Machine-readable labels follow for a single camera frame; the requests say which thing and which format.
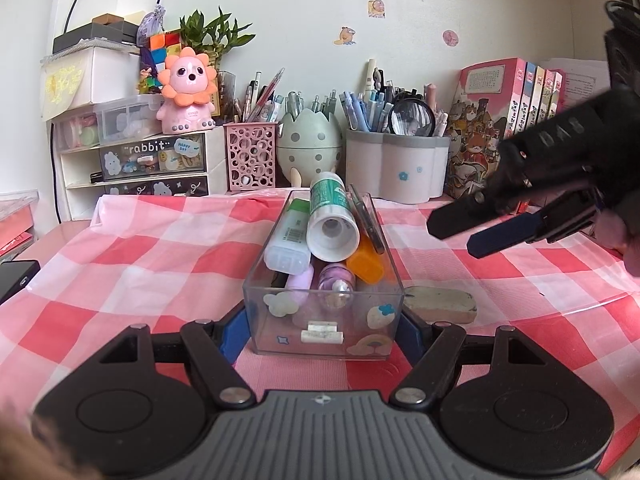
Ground orange highlighter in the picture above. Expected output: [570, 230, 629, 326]
[345, 234, 385, 285]

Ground lilac cartoon pen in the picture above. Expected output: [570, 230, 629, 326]
[318, 263, 356, 312]

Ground green highlighter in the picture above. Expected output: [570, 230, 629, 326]
[264, 198, 311, 275]

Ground clear plastic organizer box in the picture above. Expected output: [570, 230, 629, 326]
[243, 193, 404, 361]

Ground pencil lead refill case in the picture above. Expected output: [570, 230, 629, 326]
[348, 184, 385, 255]

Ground green white glue stick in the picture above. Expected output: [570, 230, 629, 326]
[306, 171, 360, 263]

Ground white eraser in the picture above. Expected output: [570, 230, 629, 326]
[404, 286, 477, 325]

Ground white cloud-shaped pen holder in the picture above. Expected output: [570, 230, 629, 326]
[345, 131, 450, 205]

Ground boxed comic book set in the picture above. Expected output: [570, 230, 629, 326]
[445, 58, 564, 198]

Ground red pink checkered cloth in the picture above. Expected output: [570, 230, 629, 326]
[1, 191, 639, 468]

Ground magnifying glass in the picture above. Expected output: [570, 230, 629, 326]
[390, 98, 435, 136]

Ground green egg-shaped pen holder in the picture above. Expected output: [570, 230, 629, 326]
[277, 108, 343, 188]

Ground pink perforated pen holder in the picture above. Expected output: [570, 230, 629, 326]
[224, 122, 277, 192]

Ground white drawer organizer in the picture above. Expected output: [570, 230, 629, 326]
[52, 94, 228, 221]

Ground black device at left edge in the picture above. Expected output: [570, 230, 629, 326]
[0, 260, 40, 304]

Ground pink tray at left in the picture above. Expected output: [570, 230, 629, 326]
[0, 191, 39, 262]

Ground pink lion toy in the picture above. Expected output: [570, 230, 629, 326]
[156, 47, 218, 136]

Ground colourful rubik cube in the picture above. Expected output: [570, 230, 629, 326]
[148, 29, 183, 73]

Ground white storage box on top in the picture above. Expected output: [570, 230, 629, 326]
[40, 44, 140, 122]

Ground green bamboo plant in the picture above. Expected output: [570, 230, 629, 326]
[179, 8, 255, 70]

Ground black box on top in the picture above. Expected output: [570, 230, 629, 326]
[52, 21, 138, 54]

